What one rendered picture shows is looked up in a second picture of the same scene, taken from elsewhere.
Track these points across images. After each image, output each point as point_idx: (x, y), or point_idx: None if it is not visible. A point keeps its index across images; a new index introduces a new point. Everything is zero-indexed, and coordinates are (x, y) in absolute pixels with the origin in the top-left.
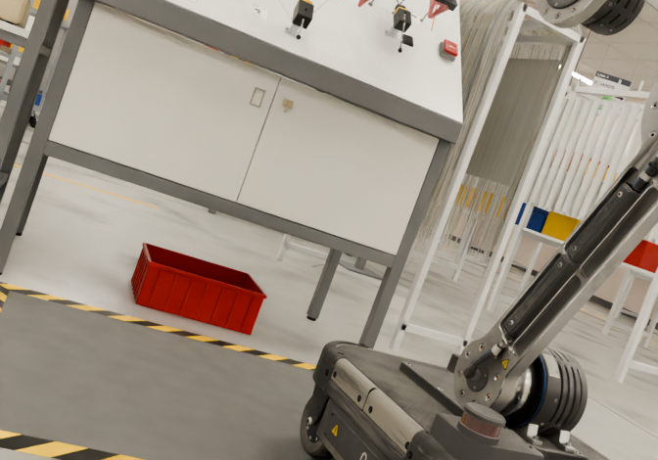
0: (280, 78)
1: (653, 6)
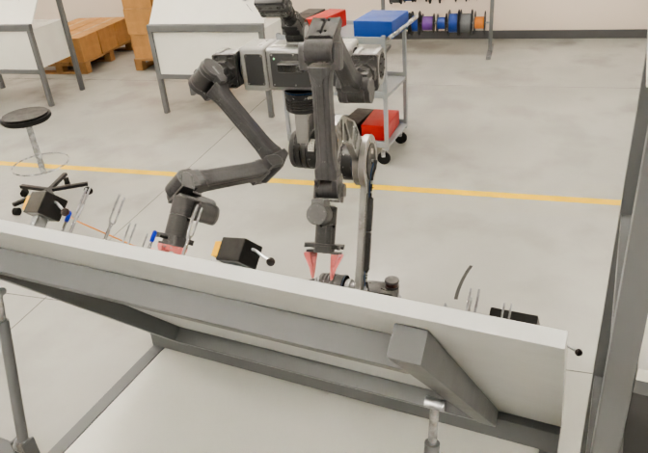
0: (328, 392)
1: (349, 143)
